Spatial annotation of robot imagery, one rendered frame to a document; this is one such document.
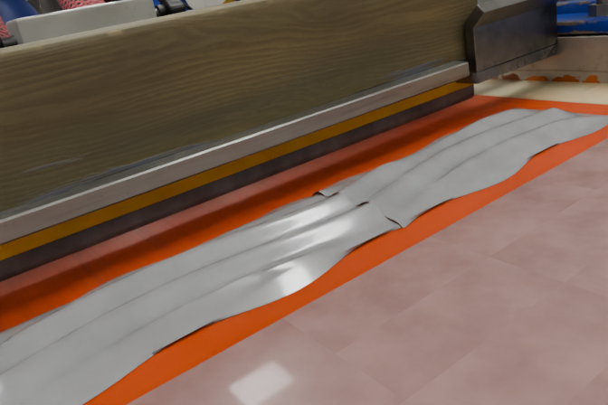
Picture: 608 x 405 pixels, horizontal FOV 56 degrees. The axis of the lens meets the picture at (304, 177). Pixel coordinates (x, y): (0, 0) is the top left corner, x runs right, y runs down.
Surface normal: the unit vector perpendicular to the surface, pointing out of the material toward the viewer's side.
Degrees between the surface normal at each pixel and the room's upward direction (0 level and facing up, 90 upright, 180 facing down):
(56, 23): 90
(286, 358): 0
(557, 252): 0
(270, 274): 37
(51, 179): 90
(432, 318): 0
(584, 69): 90
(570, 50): 90
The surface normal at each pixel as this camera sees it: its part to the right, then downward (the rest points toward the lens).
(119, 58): 0.57, 0.18
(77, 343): 0.21, -0.78
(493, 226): -0.18, -0.93
